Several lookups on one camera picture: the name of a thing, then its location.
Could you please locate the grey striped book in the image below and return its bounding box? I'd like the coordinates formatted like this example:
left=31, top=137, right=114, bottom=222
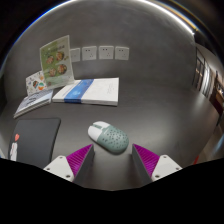
left=13, top=88, right=54, bottom=120

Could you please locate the white ceiling light strip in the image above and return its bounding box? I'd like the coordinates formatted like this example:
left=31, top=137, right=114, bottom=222
left=133, top=0, right=196, bottom=36

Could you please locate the white wall socket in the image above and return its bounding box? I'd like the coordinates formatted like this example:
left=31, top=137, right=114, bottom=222
left=69, top=47, right=82, bottom=63
left=114, top=46, right=130, bottom=61
left=81, top=45, right=98, bottom=62
left=98, top=45, right=115, bottom=61

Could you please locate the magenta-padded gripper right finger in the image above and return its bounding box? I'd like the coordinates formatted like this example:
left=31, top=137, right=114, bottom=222
left=131, top=143, right=183, bottom=185

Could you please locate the green menu sign stand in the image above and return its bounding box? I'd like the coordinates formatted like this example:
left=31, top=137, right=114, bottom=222
left=39, top=34, right=76, bottom=90

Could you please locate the black framed glass door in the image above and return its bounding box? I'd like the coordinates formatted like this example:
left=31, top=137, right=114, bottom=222
left=191, top=46, right=224, bottom=111

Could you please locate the white book with blue band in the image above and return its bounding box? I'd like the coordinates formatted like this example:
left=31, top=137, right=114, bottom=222
left=51, top=77, right=120, bottom=107

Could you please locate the white sticker card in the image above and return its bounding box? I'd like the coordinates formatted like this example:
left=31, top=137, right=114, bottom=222
left=25, top=70, right=48, bottom=97

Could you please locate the black cartoon print mouse pad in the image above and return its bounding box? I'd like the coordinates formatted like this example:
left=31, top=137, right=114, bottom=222
left=8, top=117, right=62, bottom=169

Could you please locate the green and white computer mouse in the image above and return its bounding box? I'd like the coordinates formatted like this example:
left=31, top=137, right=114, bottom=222
left=87, top=120, right=130, bottom=155

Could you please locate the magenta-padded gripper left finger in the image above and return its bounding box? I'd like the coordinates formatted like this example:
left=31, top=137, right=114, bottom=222
left=43, top=143, right=95, bottom=186

